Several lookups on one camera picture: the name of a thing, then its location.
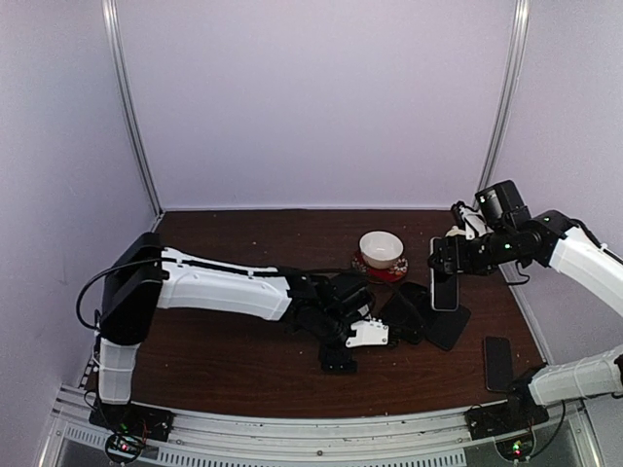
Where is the white ceramic bowl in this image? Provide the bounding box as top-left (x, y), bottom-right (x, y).
top-left (359, 231), bottom-right (404, 269)

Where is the black phone lying flat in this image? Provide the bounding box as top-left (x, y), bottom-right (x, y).
top-left (422, 305), bottom-right (471, 351)

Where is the right aluminium frame post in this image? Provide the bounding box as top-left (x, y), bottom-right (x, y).
top-left (476, 0), bottom-right (531, 192)

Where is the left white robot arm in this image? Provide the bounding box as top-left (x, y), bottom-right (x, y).
top-left (96, 233), bottom-right (388, 432)

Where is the aluminium frame post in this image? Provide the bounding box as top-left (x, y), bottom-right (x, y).
top-left (476, 0), bottom-right (531, 192)
top-left (101, 0), bottom-right (164, 218)

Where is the left aluminium frame post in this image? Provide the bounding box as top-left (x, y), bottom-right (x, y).
top-left (101, 0), bottom-right (164, 218)

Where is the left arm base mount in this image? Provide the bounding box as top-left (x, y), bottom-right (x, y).
top-left (89, 402), bottom-right (174, 464)

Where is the black phone right edge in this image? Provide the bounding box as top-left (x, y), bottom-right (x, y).
top-left (483, 336), bottom-right (514, 393)

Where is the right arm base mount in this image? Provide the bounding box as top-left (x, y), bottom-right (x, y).
top-left (464, 402), bottom-right (549, 463)

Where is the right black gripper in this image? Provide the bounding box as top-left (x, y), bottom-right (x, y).
top-left (429, 226), bottom-right (516, 275)

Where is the red floral saucer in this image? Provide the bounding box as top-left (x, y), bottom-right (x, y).
top-left (351, 251), bottom-right (409, 284)

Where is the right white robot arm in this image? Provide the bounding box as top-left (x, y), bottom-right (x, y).
top-left (427, 210), bottom-right (622, 430)

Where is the white-edged black phone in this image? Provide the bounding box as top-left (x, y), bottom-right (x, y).
top-left (428, 237), bottom-right (459, 312)

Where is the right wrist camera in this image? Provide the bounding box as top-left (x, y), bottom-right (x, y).
top-left (451, 180), bottom-right (531, 240)

